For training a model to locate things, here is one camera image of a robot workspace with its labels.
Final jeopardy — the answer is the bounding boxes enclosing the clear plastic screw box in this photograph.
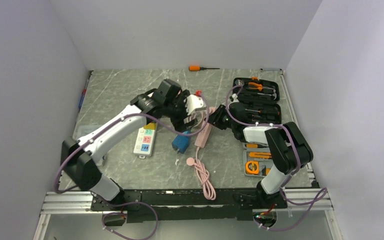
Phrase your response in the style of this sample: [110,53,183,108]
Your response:
[75,124,100,139]

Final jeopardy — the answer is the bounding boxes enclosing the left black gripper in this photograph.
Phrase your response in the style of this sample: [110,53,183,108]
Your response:
[163,90,198,134]

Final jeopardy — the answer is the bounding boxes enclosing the orange pliers in case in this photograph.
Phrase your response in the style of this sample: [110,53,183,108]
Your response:
[246,82,264,92]

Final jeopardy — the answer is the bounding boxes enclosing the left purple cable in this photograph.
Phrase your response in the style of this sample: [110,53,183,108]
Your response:
[53,90,211,240]

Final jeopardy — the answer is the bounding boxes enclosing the orange utility knife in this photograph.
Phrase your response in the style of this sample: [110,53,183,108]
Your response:
[248,151,272,159]

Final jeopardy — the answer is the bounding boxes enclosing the pink power strip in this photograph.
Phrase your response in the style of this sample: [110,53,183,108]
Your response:
[194,110,212,149]

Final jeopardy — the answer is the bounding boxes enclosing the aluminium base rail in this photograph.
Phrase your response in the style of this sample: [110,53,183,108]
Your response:
[40,187,319,215]

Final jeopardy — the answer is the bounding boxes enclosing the blue red pen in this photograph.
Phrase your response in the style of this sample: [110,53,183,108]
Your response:
[78,79,90,111]

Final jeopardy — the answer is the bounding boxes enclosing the orange handled screwdriver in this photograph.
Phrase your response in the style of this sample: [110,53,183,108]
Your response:
[188,65,220,72]

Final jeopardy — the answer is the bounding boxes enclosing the pink cable with plug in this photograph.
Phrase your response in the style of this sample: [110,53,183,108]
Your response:
[185,147,217,202]

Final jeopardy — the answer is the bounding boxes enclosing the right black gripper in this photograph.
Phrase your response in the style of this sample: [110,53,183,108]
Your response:
[205,104,237,130]

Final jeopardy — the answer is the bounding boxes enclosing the orange tape measure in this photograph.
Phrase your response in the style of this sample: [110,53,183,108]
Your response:
[244,161,260,175]

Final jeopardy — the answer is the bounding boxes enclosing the grey tool tray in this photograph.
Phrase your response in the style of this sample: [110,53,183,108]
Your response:
[242,143,274,178]

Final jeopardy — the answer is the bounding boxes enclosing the yellow cube adapter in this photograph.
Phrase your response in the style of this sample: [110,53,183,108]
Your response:
[143,122,158,131]

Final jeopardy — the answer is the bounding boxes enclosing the purple cable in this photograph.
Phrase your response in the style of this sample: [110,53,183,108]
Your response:
[225,84,329,232]
[53,90,211,240]

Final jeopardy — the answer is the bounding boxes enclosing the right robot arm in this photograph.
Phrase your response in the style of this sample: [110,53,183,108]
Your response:
[208,102,314,208]

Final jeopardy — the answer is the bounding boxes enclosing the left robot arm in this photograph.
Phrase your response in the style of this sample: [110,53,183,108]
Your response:
[54,79,209,210]

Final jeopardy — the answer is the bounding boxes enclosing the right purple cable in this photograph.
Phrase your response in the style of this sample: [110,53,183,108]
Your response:
[225,84,329,232]

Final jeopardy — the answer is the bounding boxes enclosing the dark blue cube adapter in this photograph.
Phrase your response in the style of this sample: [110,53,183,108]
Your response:
[171,135,190,154]

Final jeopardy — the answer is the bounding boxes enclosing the white power strip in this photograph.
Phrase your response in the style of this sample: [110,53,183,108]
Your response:
[133,127,157,159]

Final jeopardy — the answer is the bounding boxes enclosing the black tool case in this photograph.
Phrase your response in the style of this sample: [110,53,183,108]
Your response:
[232,76,282,124]

